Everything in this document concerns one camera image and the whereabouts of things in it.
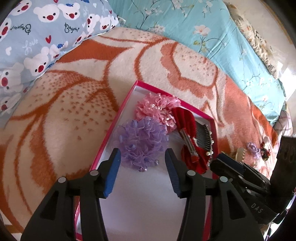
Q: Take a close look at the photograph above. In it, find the tan plastic claw clip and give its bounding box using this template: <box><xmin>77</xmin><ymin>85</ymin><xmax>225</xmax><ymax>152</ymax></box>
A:
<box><xmin>234</xmin><ymin>147</ymin><xmax>247</xmax><ymax>163</ymax></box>

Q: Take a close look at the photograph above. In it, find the red shallow gift box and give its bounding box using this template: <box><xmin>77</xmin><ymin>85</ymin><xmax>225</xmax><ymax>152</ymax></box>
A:
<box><xmin>74</xmin><ymin>80</ymin><xmax>219</xmax><ymax>241</ymax></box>

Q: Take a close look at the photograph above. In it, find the blue bear print pillow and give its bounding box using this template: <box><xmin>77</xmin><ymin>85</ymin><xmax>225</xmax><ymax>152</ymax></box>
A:
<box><xmin>1</xmin><ymin>1</ymin><xmax>118</xmax><ymax>118</ymax></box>

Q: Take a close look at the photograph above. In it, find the purple ruffled hair flower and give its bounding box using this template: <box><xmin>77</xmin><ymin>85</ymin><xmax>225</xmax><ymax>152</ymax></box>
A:
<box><xmin>113</xmin><ymin>116</ymin><xmax>169</xmax><ymax>172</ymax></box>

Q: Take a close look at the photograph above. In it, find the cream patterned pillow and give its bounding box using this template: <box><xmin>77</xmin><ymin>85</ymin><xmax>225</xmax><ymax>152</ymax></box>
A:
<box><xmin>225</xmin><ymin>2</ymin><xmax>280</xmax><ymax>79</ymax></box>

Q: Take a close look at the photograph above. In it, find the turquoise floral bed sheet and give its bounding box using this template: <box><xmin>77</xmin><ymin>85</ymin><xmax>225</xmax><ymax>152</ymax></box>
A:
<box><xmin>109</xmin><ymin>1</ymin><xmax>285</xmax><ymax>126</ymax></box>

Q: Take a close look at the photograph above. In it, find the black red beaded hair tie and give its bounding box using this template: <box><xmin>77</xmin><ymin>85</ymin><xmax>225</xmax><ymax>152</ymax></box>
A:
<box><xmin>259</xmin><ymin>141</ymin><xmax>272</xmax><ymax>162</ymax></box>

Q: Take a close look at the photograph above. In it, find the orange white fleece blanket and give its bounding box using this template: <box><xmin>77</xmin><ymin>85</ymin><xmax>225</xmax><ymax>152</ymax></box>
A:
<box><xmin>1</xmin><ymin>27</ymin><xmax>278</xmax><ymax>232</ymax></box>

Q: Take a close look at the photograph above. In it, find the black pearl hair comb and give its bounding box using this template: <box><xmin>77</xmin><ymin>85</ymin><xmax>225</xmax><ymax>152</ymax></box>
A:
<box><xmin>195</xmin><ymin>121</ymin><xmax>214</xmax><ymax>156</ymax></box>

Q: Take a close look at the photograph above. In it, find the red velvet bow clip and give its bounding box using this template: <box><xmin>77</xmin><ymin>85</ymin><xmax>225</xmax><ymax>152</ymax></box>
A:
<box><xmin>171</xmin><ymin>107</ymin><xmax>213</xmax><ymax>174</ymax></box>

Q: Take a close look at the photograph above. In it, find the pink ruffled hair flower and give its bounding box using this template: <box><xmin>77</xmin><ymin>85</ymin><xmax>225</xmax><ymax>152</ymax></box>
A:
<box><xmin>135</xmin><ymin>92</ymin><xmax>181</xmax><ymax>133</ymax></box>

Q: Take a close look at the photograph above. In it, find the purple satin scrunchie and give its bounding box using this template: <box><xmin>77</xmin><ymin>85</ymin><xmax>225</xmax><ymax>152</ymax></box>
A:
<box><xmin>246</xmin><ymin>142</ymin><xmax>261</xmax><ymax>159</ymax></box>

